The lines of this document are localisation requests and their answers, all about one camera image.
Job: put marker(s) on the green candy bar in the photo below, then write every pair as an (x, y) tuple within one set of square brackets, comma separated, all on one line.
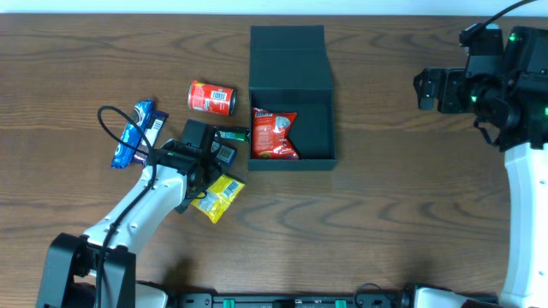
[(240, 134)]

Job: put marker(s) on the red chip bag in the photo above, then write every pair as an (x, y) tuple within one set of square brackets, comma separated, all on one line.
[(270, 135)]

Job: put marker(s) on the blue Oreo cookie pack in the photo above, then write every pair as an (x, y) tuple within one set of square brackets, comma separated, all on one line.
[(141, 115)]

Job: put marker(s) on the red soda can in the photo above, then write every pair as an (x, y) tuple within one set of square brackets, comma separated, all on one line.
[(212, 99)]

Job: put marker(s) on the yellow snack bag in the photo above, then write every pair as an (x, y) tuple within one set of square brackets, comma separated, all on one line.
[(218, 197)]

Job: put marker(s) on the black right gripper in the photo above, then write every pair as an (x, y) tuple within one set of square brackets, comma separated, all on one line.
[(439, 90)]

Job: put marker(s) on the black gift box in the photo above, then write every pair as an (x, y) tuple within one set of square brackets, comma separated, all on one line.
[(290, 72)]

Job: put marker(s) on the purple chocolate bar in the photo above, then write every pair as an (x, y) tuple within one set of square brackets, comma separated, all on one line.
[(152, 131)]

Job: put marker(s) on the small blue snack packet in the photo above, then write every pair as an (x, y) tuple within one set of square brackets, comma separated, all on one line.
[(223, 153)]

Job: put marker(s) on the black mounting rail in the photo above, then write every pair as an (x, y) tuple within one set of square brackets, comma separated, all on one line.
[(373, 299)]

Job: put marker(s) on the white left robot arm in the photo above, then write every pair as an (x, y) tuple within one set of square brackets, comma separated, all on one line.
[(98, 268)]

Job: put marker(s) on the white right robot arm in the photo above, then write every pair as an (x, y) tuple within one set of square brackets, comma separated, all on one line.
[(504, 85)]

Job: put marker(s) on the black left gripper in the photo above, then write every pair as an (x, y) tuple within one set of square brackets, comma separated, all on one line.
[(210, 151)]

